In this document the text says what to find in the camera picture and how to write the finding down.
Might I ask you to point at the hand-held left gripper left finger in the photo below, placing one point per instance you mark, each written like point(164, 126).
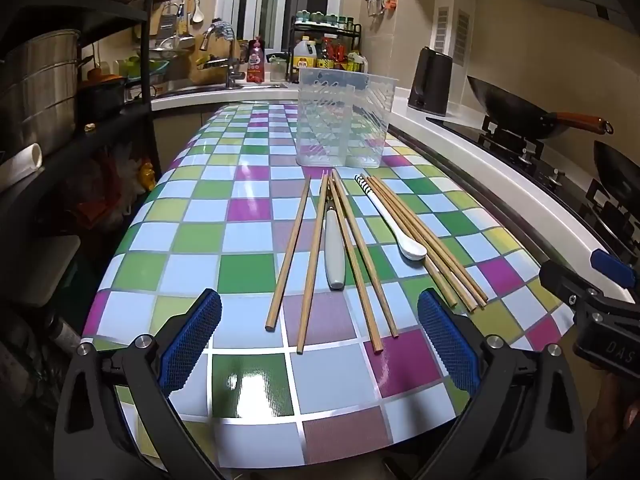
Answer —
point(192, 345)

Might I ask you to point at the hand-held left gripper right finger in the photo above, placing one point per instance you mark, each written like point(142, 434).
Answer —
point(447, 345)

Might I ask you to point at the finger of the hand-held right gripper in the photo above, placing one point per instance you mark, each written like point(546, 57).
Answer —
point(560, 280)
point(612, 267)

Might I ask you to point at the wooden chopstick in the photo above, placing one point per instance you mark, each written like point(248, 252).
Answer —
point(433, 240)
point(452, 285)
point(440, 285)
point(313, 260)
point(360, 285)
point(367, 260)
point(441, 260)
point(289, 255)

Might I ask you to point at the clear plastic utensil container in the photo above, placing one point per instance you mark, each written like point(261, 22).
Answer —
point(345, 125)

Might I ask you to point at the colourful checkered tablecloth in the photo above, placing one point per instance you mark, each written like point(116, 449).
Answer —
point(250, 270)

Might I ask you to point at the dark frying pan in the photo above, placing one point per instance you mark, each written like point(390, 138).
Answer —
point(620, 170)

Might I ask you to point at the black gas stove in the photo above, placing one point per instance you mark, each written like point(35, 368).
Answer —
point(550, 170)

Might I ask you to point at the red plastic bags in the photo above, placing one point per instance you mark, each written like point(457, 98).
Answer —
point(100, 185)

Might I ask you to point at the black shelf rack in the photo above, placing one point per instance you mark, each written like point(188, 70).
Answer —
point(135, 125)

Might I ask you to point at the black electric kettle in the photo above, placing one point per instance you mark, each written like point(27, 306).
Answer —
point(430, 80)

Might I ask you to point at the white plastic pipe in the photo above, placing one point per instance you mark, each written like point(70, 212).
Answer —
point(20, 162)

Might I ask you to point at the steel sink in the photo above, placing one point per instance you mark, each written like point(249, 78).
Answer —
point(215, 89)

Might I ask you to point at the black pot orange lid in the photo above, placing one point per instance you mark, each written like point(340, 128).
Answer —
point(102, 95)

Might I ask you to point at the round wooden cutting board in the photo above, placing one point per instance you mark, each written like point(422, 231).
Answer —
point(200, 67)

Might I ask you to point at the glass jar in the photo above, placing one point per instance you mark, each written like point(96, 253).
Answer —
point(278, 69)

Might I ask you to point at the pink dish soap bottle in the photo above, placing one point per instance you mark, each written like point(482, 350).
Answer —
point(255, 62)

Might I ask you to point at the chrome faucet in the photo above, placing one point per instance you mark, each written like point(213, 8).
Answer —
point(222, 55)

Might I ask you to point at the yellow olive oil bottle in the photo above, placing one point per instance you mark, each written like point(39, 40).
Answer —
point(359, 62)

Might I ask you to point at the steel stockpot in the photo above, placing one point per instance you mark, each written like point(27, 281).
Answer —
point(35, 90)

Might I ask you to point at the yellow label oil bottle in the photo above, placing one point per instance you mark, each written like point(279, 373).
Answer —
point(304, 57)

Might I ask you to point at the red cap sauce bottle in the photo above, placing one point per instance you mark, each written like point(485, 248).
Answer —
point(326, 52)

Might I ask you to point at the black spice rack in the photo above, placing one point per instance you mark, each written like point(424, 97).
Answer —
point(327, 45)

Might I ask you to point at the metal grater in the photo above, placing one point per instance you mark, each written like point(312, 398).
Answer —
point(170, 17)

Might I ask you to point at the white ladle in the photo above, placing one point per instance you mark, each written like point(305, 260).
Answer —
point(197, 10)

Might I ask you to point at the row of spice jars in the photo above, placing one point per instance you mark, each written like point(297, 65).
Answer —
point(325, 19)

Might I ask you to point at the window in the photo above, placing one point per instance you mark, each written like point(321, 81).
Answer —
point(272, 0)

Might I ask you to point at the wall vents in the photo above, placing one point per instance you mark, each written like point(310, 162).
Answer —
point(450, 30)

